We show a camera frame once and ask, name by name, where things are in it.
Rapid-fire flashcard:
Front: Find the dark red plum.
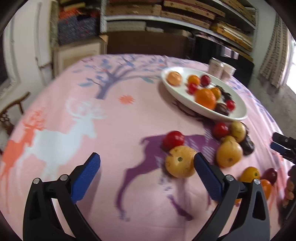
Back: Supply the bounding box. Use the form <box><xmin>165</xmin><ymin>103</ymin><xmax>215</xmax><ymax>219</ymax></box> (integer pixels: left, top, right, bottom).
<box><xmin>261</xmin><ymin>168</ymin><xmax>278</xmax><ymax>185</ymax></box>
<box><xmin>200</xmin><ymin>75</ymin><xmax>211</xmax><ymax>87</ymax></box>

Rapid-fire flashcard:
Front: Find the yellow orange round fruit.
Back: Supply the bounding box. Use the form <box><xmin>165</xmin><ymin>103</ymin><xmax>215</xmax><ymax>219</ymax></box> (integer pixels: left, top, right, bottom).
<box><xmin>239</xmin><ymin>166</ymin><xmax>260</xmax><ymax>183</ymax></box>

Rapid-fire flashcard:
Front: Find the large orange mandarin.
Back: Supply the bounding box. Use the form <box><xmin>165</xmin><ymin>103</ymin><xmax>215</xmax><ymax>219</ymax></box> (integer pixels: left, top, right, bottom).
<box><xmin>260</xmin><ymin>179</ymin><xmax>273</xmax><ymax>200</ymax></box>

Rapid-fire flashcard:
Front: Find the pale yellow melon large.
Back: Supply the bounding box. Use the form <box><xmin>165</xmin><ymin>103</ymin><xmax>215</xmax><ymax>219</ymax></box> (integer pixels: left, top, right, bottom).
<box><xmin>165</xmin><ymin>146</ymin><xmax>197</xmax><ymax>178</ymax></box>

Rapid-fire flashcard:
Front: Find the small red cherry tomato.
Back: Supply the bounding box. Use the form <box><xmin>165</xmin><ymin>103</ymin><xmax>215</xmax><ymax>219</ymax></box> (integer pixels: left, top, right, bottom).
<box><xmin>212</xmin><ymin>123</ymin><xmax>229</xmax><ymax>140</ymax></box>

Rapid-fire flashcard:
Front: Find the dark purple mangosteen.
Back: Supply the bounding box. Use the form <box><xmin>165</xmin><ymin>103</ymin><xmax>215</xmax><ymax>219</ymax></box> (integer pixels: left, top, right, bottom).
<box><xmin>214</xmin><ymin>103</ymin><xmax>230</xmax><ymax>116</ymax></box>

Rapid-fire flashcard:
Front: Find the small orange tangerine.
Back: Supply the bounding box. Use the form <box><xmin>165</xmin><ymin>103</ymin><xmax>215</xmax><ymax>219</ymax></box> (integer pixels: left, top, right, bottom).
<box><xmin>187</xmin><ymin>75</ymin><xmax>201</xmax><ymax>85</ymax></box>

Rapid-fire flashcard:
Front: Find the orange persimmon fruit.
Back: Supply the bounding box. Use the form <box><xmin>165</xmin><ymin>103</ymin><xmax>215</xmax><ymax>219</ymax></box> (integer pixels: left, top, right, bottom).
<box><xmin>210</xmin><ymin>87</ymin><xmax>222</xmax><ymax>101</ymax></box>

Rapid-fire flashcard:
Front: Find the person's right hand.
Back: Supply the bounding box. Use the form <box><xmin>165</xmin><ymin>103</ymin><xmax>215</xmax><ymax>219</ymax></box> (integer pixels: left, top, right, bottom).
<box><xmin>282</xmin><ymin>165</ymin><xmax>295</xmax><ymax>208</ymax></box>

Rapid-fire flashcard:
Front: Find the pale yellow melon fruit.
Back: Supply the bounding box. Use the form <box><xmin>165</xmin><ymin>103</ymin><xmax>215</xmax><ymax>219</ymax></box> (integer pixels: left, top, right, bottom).
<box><xmin>216</xmin><ymin>141</ymin><xmax>243</xmax><ymax>168</ymax></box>

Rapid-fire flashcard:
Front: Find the dark purple passion fruit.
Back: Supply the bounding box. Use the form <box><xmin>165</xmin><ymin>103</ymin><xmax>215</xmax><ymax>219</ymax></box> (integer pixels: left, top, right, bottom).
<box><xmin>216</xmin><ymin>85</ymin><xmax>232</xmax><ymax>102</ymax></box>
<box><xmin>239</xmin><ymin>135</ymin><xmax>255</xmax><ymax>156</ymax></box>

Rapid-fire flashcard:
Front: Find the pale yellow melon small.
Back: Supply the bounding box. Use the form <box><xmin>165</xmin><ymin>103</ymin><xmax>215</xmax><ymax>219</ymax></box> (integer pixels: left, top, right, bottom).
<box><xmin>229</xmin><ymin>121</ymin><xmax>247</xmax><ymax>143</ymax></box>

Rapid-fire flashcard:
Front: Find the red cherry tomato in dish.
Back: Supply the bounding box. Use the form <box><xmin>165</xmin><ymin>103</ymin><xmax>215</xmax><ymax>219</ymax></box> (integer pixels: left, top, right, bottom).
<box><xmin>225</xmin><ymin>99</ymin><xmax>236</xmax><ymax>111</ymax></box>

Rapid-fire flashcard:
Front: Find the patterned curtain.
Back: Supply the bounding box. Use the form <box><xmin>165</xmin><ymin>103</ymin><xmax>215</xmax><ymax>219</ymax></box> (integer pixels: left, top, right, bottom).
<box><xmin>259</xmin><ymin>14</ymin><xmax>288</xmax><ymax>88</ymax></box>

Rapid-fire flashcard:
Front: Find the dark purple passion fruit upper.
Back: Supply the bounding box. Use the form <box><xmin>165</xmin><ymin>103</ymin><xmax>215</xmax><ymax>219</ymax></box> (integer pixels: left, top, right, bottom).
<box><xmin>216</xmin><ymin>85</ymin><xmax>232</xmax><ymax>102</ymax></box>

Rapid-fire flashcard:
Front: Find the wooden chair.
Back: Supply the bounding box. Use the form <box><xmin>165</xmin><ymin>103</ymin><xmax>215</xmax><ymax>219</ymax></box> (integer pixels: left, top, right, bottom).
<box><xmin>1</xmin><ymin>91</ymin><xmax>31</xmax><ymax>141</ymax></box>

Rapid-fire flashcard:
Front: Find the orange fruit in dish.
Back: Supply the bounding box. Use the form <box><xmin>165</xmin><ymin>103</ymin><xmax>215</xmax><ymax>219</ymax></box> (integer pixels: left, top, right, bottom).
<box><xmin>194</xmin><ymin>88</ymin><xmax>216</xmax><ymax>110</ymax></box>

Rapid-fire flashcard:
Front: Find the white oval serving dish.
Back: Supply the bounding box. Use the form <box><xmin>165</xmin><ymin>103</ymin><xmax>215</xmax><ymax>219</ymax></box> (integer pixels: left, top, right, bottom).
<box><xmin>161</xmin><ymin>66</ymin><xmax>247</xmax><ymax>122</ymax></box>

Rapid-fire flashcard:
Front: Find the white paper cup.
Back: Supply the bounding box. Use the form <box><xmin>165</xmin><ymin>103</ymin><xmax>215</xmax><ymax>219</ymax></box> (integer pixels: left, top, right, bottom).
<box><xmin>221</xmin><ymin>63</ymin><xmax>236</xmax><ymax>82</ymax></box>

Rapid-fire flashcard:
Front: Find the pink deer pattern tablecloth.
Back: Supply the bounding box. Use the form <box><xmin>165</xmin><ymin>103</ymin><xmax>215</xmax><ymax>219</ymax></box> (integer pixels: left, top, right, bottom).
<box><xmin>0</xmin><ymin>53</ymin><xmax>292</xmax><ymax>241</ymax></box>

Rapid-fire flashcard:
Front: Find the pink drink can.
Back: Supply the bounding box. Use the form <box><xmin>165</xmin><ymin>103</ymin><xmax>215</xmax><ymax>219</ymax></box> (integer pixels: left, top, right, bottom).
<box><xmin>208</xmin><ymin>58</ymin><xmax>224</xmax><ymax>79</ymax></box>

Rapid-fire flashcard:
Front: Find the red cherry tomato dish right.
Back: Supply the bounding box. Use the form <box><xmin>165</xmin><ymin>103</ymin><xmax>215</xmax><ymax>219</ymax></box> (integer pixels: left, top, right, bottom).
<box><xmin>188</xmin><ymin>83</ymin><xmax>198</xmax><ymax>95</ymax></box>

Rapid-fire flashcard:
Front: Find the black chair back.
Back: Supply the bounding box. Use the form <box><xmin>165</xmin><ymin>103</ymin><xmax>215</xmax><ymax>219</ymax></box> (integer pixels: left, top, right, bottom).
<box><xmin>193</xmin><ymin>36</ymin><xmax>254</xmax><ymax>74</ymax></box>

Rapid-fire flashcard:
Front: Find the white metal storage shelf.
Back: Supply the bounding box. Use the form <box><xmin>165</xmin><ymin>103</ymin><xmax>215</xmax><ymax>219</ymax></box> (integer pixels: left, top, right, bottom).
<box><xmin>101</xmin><ymin>1</ymin><xmax>257</xmax><ymax>55</ymax></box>

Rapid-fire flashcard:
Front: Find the dark brown chair back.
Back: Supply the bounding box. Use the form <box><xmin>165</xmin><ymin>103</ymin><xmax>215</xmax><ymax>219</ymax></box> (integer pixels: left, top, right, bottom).
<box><xmin>107</xmin><ymin>31</ymin><xmax>194</xmax><ymax>59</ymax></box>

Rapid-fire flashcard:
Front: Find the cardboard box with frame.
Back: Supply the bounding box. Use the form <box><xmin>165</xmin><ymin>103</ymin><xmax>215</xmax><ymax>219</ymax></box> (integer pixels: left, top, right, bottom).
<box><xmin>53</xmin><ymin>35</ymin><xmax>109</xmax><ymax>77</ymax></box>

